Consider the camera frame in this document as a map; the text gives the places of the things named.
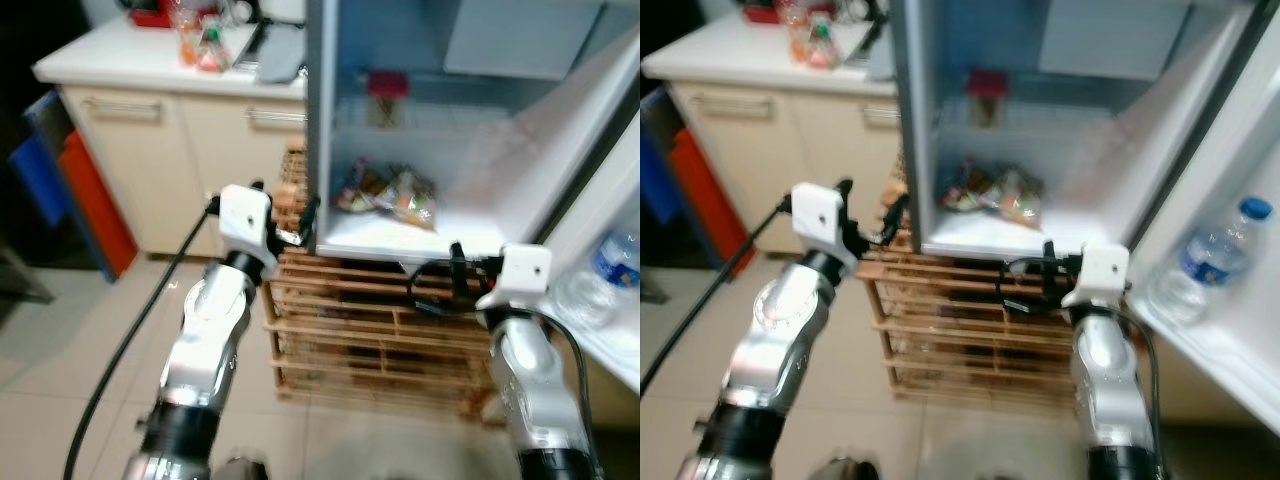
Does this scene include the thin black looped cable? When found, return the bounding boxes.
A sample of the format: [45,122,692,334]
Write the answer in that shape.
[403,255,471,319]
[998,255,1061,316]

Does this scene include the grey robot leg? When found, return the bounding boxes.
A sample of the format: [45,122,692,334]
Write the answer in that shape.
[820,456,881,480]
[213,456,269,480]

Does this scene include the colourful snack packet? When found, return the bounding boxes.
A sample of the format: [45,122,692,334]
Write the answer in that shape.
[995,168,1046,229]
[385,168,441,231]
[940,160,1001,213]
[330,158,393,213]

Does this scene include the grey cloth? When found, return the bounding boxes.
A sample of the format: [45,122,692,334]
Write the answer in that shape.
[255,20,308,86]

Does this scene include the grey fridge white inside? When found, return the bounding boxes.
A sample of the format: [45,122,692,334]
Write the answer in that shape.
[305,0,641,263]
[888,0,1256,263]

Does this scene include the cream kitchen cabinet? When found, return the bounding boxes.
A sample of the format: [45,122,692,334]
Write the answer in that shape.
[35,15,311,263]
[642,10,901,261]

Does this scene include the white freezer compartment flap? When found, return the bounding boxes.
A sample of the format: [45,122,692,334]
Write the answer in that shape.
[1037,0,1199,81]
[443,0,607,81]

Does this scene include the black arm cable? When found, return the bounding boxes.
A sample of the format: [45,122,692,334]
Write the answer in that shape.
[1115,303,1169,476]
[640,195,796,396]
[62,195,226,480]
[530,305,603,476]

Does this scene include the wooden slatted rack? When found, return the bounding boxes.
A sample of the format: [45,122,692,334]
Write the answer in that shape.
[262,145,521,421]
[860,150,1101,411]

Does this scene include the white fridge door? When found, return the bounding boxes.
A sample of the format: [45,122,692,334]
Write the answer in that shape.
[540,120,641,393]
[1125,10,1280,436]

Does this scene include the orange bottle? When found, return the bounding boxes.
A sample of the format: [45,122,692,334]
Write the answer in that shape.
[788,5,813,63]
[178,10,203,67]

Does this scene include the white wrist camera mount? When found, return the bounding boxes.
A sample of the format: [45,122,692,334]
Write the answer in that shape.
[215,183,276,256]
[790,182,851,263]
[1062,243,1131,309]
[476,244,553,313]

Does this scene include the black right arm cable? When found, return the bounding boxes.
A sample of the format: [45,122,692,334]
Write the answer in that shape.
[530,305,603,476]
[1115,303,1169,476]

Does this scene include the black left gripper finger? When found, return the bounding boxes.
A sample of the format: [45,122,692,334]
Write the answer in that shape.
[878,193,913,246]
[296,193,322,248]

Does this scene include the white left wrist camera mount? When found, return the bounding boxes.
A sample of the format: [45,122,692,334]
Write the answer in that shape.
[790,182,851,263]
[215,183,276,256]

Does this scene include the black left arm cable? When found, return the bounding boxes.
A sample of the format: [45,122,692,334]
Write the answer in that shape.
[62,195,226,480]
[640,195,796,396]

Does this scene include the blue bin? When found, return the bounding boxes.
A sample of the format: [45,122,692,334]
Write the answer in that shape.
[640,90,691,226]
[8,92,76,229]

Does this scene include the clear water bottle blue cap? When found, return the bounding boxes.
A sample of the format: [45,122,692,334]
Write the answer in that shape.
[553,228,641,331]
[1145,196,1276,327]

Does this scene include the orange red bin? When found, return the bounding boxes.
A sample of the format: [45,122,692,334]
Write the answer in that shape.
[55,130,139,279]
[668,128,756,276]

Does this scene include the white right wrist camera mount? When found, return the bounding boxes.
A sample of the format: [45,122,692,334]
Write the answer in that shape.
[476,244,553,313]
[1062,243,1131,309]

